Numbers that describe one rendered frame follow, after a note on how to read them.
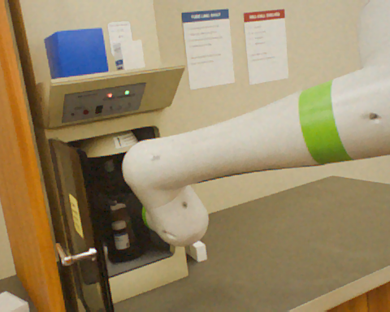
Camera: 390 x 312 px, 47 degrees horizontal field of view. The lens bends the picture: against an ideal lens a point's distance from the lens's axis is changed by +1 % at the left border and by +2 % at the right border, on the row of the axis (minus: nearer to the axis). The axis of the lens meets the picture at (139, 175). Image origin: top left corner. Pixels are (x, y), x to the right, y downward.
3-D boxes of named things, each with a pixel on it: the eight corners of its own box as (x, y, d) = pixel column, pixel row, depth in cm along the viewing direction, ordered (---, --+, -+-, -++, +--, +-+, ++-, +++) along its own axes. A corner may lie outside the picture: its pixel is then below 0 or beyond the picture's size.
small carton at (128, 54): (116, 71, 101) (112, 45, 99) (136, 69, 102) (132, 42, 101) (124, 70, 96) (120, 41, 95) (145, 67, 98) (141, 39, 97)
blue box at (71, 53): (50, 80, 96) (43, 38, 95) (93, 75, 101) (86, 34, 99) (64, 77, 88) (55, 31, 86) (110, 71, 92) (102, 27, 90)
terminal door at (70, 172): (83, 299, 106) (53, 136, 97) (120, 372, 77) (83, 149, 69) (80, 300, 105) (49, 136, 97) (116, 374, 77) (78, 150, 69)
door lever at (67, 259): (83, 246, 85) (80, 234, 84) (94, 262, 76) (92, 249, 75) (55, 253, 83) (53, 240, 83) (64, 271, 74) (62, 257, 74)
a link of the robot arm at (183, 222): (188, 265, 84) (227, 229, 87) (158, 215, 79) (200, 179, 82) (153, 244, 96) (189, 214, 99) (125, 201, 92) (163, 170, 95)
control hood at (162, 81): (43, 128, 98) (34, 83, 96) (166, 106, 111) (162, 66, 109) (58, 130, 88) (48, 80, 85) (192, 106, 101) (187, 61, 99)
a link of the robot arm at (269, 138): (321, 181, 63) (331, 140, 70) (292, 113, 58) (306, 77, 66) (132, 213, 85) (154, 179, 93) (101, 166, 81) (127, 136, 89)
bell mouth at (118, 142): (66, 153, 120) (62, 134, 119) (123, 142, 128) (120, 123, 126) (88, 160, 105) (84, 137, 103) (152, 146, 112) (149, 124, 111)
